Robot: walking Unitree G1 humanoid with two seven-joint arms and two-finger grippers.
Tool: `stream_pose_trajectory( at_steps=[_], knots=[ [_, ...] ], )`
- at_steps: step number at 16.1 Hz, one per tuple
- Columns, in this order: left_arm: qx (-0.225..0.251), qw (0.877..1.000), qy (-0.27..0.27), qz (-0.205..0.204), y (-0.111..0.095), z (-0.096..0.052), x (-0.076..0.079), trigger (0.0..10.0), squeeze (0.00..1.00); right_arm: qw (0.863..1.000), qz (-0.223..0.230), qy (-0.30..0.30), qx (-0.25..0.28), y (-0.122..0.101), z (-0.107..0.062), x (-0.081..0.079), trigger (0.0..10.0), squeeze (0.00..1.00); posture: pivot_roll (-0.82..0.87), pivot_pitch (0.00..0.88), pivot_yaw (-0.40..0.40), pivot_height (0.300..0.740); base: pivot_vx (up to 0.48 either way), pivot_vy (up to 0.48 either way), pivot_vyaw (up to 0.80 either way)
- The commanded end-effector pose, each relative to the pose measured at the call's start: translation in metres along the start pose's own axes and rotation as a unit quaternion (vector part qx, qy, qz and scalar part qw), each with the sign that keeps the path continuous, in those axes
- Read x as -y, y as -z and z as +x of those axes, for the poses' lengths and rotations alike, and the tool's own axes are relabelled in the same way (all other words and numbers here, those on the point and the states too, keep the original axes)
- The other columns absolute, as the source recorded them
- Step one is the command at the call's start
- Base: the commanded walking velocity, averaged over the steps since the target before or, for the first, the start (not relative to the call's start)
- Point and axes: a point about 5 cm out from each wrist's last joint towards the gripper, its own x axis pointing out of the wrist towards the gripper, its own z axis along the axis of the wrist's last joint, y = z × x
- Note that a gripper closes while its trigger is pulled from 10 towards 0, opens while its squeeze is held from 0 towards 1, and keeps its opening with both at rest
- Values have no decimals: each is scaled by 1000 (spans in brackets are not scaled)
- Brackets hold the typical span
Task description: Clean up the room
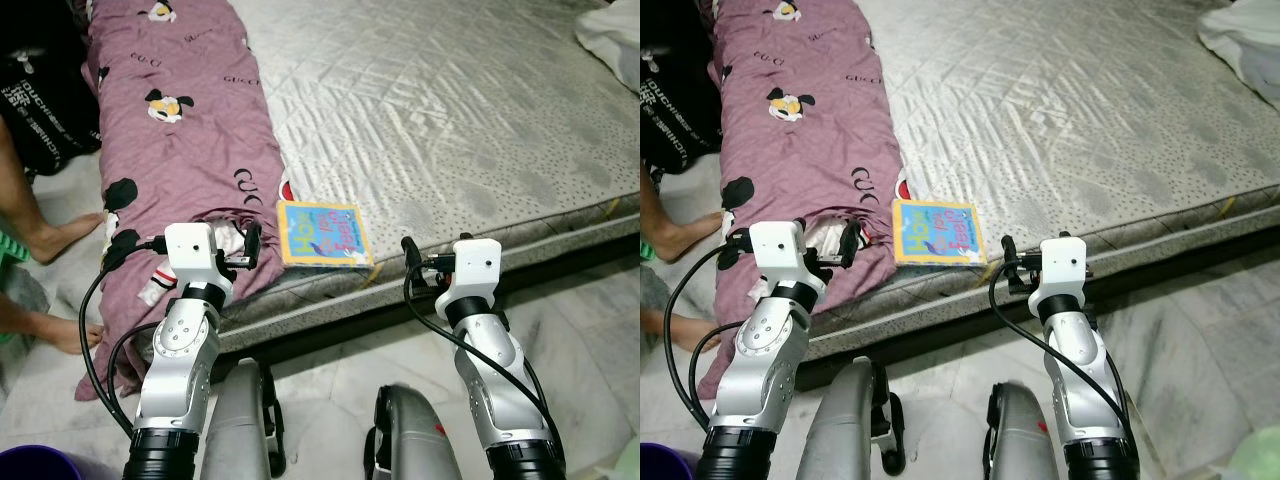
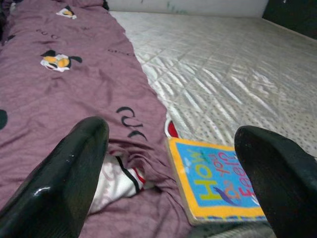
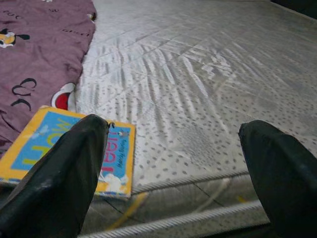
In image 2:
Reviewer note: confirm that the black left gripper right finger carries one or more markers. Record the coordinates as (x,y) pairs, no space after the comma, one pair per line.
(284,186)

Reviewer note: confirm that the purple cartoon print blanket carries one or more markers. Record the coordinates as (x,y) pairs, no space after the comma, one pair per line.
(62,94)

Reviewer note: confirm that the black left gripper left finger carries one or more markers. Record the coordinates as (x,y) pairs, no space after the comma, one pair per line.
(54,188)

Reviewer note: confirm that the colourful children's board book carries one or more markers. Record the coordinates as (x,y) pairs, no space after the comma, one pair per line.
(210,173)

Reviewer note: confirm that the black tufted headboard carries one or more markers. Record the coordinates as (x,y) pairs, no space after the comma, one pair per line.
(292,17)

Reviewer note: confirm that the white garment with red trim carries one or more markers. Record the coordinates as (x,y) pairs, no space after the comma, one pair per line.
(116,183)

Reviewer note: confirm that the white quilted mattress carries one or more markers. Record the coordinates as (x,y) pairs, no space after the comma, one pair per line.
(223,74)

